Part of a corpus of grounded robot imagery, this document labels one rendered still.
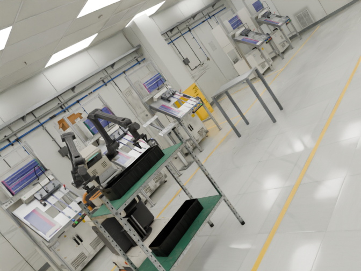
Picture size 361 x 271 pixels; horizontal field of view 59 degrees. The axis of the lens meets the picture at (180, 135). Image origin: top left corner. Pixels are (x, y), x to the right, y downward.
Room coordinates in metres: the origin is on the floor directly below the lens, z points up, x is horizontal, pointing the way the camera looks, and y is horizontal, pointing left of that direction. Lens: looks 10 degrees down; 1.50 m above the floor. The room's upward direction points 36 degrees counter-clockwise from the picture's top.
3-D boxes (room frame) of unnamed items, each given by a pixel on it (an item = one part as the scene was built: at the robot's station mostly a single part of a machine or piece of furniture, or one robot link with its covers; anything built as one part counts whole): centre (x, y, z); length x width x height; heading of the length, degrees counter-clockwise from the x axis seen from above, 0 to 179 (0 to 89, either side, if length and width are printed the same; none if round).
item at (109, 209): (2.57, 0.48, 0.55); 0.91 x 0.46 x 1.10; 130
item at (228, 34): (8.62, -2.77, 0.95); 1.36 x 0.82 x 1.90; 40
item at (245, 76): (4.87, -1.15, 0.40); 0.70 x 0.45 x 0.80; 47
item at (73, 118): (5.53, 1.23, 1.82); 0.68 x 0.30 x 0.20; 130
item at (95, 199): (3.29, 1.04, 0.87); 0.23 x 0.15 x 0.11; 128
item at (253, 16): (9.53, -3.90, 0.95); 1.36 x 0.82 x 1.90; 40
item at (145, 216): (3.27, 1.02, 0.59); 0.55 x 0.34 x 0.83; 128
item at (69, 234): (4.37, 2.07, 0.66); 1.01 x 0.73 x 1.31; 40
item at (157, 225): (3.20, 0.97, 0.16); 0.67 x 0.64 x 0.25; 38
